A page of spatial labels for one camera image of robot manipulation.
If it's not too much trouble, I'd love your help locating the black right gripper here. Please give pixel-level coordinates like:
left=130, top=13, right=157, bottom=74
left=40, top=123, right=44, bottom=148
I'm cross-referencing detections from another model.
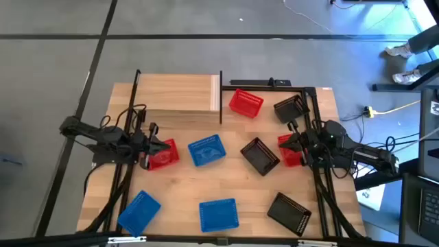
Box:
left=279, top=120, right=311, bottom=167

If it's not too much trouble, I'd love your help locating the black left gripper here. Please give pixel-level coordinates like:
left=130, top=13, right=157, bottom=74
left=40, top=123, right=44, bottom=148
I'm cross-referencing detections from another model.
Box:
left=132, top=122, right=171, bottom=172

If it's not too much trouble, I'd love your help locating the red slotted plastic basket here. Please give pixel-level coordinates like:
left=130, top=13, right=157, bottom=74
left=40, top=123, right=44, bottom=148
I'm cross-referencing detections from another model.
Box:
left=228, top=89, right=265, bottom=119
left=145, top=138, right=180, bottom=172
left=276, top=132, right=305, bottom=168

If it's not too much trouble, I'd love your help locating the black slotted plastic basket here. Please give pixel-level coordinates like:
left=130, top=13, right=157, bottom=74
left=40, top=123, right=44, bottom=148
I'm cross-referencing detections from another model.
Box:
left=273, top=94, right=311, bottom=125
left=266, top=191, right=313, bottom=237
left=239, top=137, right=281, bottom=177

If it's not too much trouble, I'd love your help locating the blue slotted plastic basket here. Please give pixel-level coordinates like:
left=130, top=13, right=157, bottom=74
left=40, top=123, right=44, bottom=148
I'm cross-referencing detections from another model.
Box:
left=198, top=198, right=240, bottom=233
left=117, top=189, right=162, bottom=238
left=187, top=133, right=227, bottom=168

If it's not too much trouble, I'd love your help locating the wooden shelf with black legs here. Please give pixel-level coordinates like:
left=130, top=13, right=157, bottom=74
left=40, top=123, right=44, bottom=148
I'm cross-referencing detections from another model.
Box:
left=125, top=69, right=224, bottom=125

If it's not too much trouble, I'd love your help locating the black desk leg beam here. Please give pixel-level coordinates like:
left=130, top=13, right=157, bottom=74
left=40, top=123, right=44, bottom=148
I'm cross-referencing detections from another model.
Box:
left=354, top=159, right=411, bottom=191

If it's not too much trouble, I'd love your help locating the white marker sheet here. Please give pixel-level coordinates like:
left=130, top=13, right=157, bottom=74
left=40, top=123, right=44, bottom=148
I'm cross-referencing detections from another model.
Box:
left=355, top=183, right=385, bottom=211

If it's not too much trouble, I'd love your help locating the black desk base bar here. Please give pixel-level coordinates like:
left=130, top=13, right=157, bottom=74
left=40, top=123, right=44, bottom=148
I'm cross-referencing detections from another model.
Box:
left=372, top=63, right=439, bottom=93

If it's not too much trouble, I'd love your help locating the black laptop computer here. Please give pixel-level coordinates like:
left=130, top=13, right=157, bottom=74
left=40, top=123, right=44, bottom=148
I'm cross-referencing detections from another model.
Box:
left=399, top=173, right=439, bottom=245

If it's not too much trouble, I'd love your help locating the person's white shoe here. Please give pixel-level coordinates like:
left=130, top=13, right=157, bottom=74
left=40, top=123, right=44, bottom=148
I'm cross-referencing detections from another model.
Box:
left=384, top=43, right=414, bottom=59
left=392, top=69, right=423, bottom=86

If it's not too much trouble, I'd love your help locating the grey equipment case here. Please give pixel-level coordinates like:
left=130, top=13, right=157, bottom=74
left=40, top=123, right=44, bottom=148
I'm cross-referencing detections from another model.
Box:
left=420, top=88, right=439, bottom=181

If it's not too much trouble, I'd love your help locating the person's leg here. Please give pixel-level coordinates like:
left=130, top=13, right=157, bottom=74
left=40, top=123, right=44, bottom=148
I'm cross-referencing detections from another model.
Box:
left=407, top=24, right=439, bottom=55
left=417, top=58, right=439, bottom=75

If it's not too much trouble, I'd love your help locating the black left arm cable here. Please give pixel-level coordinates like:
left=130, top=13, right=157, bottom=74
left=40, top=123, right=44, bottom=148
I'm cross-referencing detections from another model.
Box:
left=99, top=104, right=148, bottom=130

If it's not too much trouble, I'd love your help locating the black aluminium rig frame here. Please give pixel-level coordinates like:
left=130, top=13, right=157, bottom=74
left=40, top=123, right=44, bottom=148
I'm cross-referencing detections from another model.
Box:
left=0, top=85, right=439, bottom=247

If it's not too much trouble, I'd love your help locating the black mount bar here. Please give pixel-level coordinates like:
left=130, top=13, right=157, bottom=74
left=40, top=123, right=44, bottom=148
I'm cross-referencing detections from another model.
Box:
left=228, top=78, right=292, bottom=87

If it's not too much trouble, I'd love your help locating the black floor cable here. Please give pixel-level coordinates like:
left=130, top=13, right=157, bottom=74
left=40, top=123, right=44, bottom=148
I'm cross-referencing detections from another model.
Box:
left=342, top=132, right=421, bottom=154

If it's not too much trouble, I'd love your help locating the silver metal bracket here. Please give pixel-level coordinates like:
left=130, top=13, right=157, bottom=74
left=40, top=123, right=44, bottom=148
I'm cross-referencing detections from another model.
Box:
left=297, top=239, right=339, bottom=247
left=107, top=235, right=147, bottom=245

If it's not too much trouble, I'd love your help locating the pale yellow power cable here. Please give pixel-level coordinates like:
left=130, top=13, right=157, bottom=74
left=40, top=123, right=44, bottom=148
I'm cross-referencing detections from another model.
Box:
left=372, top=99, right=422, bottom=116

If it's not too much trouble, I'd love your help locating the white floor cable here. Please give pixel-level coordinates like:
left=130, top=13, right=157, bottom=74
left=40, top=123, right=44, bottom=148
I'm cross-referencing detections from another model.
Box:
left=283, top=0, right=335, bottom=34

